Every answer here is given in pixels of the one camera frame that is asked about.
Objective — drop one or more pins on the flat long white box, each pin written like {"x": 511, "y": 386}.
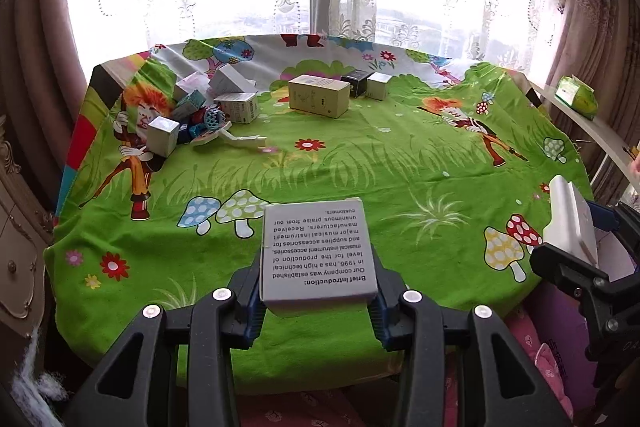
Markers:
{"x": 245, "y": 141}

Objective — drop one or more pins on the grey box with bold text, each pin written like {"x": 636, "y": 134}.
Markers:
{"x": 315, "y": 252}

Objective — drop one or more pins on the white side shelf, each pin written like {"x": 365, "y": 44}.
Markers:
{"x": 590, "y": 127}

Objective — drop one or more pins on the brown patterned drape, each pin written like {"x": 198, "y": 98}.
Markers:
{"x": 600, "y": 22}
{"x": 35, "y": 57}

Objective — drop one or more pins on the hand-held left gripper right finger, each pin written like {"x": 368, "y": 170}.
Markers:
{"x": 380, "y": 323}

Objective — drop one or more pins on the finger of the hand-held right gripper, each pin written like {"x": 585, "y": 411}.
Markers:
{"x": 565, "y": 269}
{"x": 605, "y": 219}

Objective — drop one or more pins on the grey white cube box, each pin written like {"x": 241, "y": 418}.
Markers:
{"x": 162, "y": 136}

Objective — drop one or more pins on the plain white box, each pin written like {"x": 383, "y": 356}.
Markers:
{"x": 567, "y": 217}

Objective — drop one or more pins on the pink quilt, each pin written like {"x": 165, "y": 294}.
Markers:
{"x": 550, "y": 357}

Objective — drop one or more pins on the green cartoon printed cloth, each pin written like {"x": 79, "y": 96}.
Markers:
{"x": 380, "y": 167}

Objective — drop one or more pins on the green tissue packet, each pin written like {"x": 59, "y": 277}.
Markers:
{"x": 577, "y": 96}

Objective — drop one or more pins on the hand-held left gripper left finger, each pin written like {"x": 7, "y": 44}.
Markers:
{"x": 253, "y": 327}

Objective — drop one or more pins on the white fluffy stuffing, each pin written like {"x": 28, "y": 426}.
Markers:
{"x": 35, "y": 382}

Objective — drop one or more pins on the large beige box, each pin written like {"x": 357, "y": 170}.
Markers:
{"x": 317, "y": 97}

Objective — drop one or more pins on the white box with grey side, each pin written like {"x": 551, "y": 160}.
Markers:
{"x": 227, "y": 79}

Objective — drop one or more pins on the cream ornate cabinet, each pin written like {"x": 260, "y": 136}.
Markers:
{"x": 22, "y": 237}

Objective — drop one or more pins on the small white cube box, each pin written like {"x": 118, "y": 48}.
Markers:
{"x": 378, "y": 86}

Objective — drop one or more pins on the small black box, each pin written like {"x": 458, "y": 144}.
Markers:
{"x": 356, "y": 82}

